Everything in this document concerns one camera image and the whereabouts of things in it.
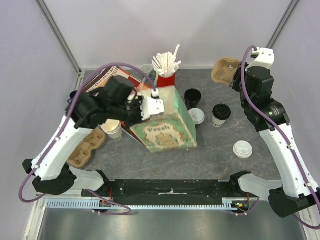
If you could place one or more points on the green patterned paper bag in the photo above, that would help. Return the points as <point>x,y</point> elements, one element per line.
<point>173,129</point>

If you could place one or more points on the stack of black cups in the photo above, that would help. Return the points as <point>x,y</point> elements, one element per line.
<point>192,97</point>

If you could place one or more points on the dark blue ceramic mug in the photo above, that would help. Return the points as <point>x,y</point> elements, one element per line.
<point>71,96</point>

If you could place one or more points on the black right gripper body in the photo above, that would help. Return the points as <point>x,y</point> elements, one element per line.
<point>238,78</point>

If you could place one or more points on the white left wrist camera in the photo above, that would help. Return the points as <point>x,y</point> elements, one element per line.
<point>151,107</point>

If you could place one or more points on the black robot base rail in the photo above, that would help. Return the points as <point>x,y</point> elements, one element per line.
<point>125,188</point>

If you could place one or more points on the white coffee cup lid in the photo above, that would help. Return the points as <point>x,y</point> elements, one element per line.
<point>197,115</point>

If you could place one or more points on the stack of white paper cups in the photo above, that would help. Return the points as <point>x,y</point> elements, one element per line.
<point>113,129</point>

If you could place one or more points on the grey ceramic mug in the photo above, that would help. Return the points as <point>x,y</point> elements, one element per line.
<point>147,69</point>

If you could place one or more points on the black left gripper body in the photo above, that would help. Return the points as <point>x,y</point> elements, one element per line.
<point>130,113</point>

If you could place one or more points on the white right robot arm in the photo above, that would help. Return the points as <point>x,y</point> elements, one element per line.
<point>291,195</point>

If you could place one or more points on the black coffee cup lid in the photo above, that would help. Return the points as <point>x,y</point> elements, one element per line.
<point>221,111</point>

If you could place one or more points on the cardboard cup carrier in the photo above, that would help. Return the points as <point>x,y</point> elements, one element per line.
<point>83,152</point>
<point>224,70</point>

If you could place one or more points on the stack of white lids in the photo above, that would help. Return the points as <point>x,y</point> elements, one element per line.
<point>242,149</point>

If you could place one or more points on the bundle of white straws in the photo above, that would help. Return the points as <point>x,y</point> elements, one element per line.
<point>166,64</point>

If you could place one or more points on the colourful patchwork placemat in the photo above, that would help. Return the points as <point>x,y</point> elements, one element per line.
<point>101,79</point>

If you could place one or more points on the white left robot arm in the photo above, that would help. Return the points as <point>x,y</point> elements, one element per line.
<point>87,111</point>

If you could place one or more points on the red straw holder cup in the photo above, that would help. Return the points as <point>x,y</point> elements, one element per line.
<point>165,81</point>

